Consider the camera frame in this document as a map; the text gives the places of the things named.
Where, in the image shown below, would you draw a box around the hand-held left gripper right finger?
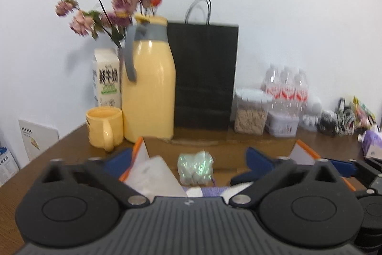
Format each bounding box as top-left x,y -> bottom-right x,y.
229,147 -> 342,209

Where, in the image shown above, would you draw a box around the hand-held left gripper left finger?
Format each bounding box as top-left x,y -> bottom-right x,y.
42,148 -> 150,208

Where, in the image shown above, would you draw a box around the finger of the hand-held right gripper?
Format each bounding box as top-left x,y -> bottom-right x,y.
321,158 -> 382,196

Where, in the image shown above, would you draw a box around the red cardboard box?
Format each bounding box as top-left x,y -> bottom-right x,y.
119,136 -> 355,197

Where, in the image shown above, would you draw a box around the purple woven cloth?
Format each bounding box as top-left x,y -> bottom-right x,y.
185,186 -> 230,198

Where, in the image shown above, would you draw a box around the purple tissue pack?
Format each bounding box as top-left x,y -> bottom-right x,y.
358,130 -> 382,158

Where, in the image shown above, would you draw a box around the clear container of seeds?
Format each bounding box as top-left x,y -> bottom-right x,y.
233,88 -> 273,134

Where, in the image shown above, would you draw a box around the yellow mug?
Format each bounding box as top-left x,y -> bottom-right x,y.
85,107 -> 124,152

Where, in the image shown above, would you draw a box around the white plastic tub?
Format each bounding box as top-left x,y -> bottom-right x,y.
265,111 -> 300,137

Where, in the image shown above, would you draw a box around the colourful packets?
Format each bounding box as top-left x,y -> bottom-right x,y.
352,96 -> 378,130

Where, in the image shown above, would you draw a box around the iridescent green bag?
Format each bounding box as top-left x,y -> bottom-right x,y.
177,150 -> 214,186

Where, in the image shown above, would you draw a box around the white robot-shaped speaker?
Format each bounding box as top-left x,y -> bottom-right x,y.
300,95 -> 323,132

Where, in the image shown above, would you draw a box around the clear water bottle red label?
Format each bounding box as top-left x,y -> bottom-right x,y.
263,64 -> 282,112
279,66 -> 297,116
294,69 -> 309,116

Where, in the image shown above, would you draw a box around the yellow thermos jug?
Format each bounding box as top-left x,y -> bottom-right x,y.
121,14 -> 176,143

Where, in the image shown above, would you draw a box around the white desk calendar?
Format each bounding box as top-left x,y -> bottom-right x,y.
18,119 -> 60,163

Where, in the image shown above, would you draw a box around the white milk carton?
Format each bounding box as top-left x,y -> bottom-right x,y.
92,48 -> 122,109

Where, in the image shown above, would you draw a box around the black paper bag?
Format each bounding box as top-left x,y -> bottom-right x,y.
167,0 -> 239,131

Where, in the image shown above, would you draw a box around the blue white printed box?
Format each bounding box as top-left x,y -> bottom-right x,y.
0,146 -> 20,187

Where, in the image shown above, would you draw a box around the tangle of cables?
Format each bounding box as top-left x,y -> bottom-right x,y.
318,98 -> 359,136

